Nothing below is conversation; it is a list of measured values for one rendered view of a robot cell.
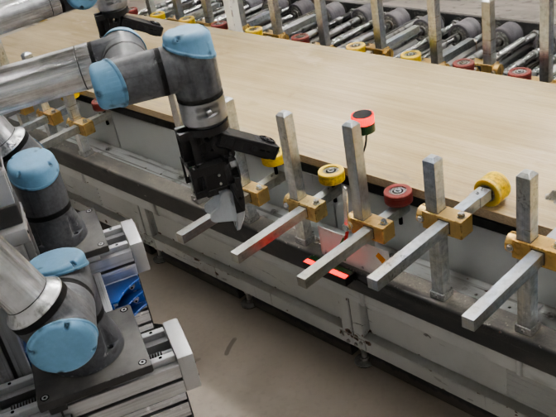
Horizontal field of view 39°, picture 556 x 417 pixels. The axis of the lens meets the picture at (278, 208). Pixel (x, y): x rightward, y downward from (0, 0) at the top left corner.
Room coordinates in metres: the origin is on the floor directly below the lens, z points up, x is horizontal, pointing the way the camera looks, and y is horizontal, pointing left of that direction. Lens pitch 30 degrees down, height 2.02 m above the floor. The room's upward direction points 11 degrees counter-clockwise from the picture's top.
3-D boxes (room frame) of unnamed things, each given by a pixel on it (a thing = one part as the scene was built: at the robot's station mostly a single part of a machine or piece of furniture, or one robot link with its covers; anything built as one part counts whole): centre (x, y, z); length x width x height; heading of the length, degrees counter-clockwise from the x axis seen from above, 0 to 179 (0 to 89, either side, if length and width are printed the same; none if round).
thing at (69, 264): (1.26, 0.43, 1.21); 0.13 x 0.12 x 0.14; 8
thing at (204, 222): (2.15, 0.14, 0.81); 0.43 x 0.03 x 0.04; 130
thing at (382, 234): (1.84, -0.24, 0.85); 0.13 x 0.06 x 0.05; 40
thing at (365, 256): (1.86, -0.19, 0.75); 0.26 x 0.01 x 0.10; 40
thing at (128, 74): (1.19, 0.19, 1.61); 0.11 x 0.11 x 0.08; 8
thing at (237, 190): (1.17, 0.07, 1.40); 0.05 x 0.02 x 0.09; 15
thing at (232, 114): (2.24, 0.09, 0.90); 0.03 x 0.03 x 0.48; 40
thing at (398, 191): (1.90, -0.34, 0.85); 0.08 x 0.08 x 0.11
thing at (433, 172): (1.66, -0.38, 0.88); 0.03 x 0.03 x 0.48; 40
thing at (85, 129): (2.99, 0.72, 0.84); 0.13 x 0.06 x 0.05; 40
